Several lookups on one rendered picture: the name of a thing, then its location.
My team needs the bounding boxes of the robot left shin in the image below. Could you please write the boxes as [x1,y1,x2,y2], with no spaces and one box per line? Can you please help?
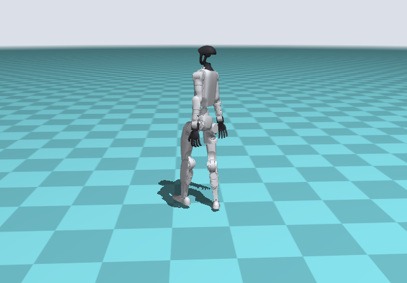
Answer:
[180,160,193,198]

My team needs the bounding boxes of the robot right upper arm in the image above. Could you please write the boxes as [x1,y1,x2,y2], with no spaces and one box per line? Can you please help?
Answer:
[214,72,219,102]

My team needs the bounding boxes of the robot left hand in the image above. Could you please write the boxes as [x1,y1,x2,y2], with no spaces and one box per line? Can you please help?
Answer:
[188,123,201,147]

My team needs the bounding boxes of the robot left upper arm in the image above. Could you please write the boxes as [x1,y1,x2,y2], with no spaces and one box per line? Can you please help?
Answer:
[191,71,205,103]

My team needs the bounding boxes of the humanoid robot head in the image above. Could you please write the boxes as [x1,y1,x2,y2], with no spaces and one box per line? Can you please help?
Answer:
[198,46,216,71]

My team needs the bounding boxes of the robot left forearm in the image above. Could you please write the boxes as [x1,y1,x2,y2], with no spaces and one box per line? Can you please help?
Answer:
[191,97,202,128]

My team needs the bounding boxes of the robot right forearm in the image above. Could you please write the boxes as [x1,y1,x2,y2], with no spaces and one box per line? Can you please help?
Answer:
[213,98,223,121]

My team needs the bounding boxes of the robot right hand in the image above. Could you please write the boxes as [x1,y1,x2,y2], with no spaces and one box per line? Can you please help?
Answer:
[216,116,228,138]

